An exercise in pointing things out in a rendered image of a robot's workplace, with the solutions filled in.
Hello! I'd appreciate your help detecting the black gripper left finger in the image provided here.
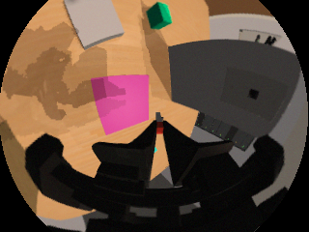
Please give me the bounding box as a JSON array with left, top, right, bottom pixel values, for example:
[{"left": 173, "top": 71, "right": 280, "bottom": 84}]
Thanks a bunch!
[{"left": 92, "top": 120, "right": 157, "bottom": 187}]

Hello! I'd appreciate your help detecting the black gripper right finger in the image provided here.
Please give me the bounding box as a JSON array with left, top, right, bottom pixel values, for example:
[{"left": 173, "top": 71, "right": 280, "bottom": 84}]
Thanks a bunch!
[{"left": 162, "top": 120, "right": 235, "bottom": 187}]

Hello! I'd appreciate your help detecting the green cube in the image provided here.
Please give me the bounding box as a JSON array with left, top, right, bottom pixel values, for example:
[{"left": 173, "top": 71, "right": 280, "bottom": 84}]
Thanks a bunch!
[{"left": 147, "top": 1, "right": 173, "bottom": 30}]

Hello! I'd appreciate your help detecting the pink translucent square zone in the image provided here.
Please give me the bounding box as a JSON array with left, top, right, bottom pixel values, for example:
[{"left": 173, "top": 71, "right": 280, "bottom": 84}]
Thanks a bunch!
[{"left": 92, "top": 74, "right": 150, "bottom": 135}]

